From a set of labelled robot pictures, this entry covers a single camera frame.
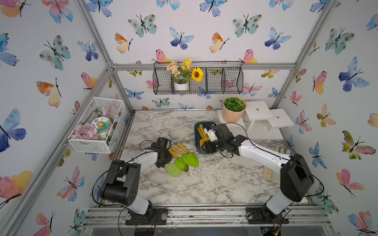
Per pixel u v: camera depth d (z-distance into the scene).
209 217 0.76
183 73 0.87
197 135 1.04
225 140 0.66
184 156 0.93
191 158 0.93
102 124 0.66
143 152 0.59
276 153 0.50
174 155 0.95
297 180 0.44
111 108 0.79
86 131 0.60
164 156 0.84
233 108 0.84
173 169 0.90
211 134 0.77
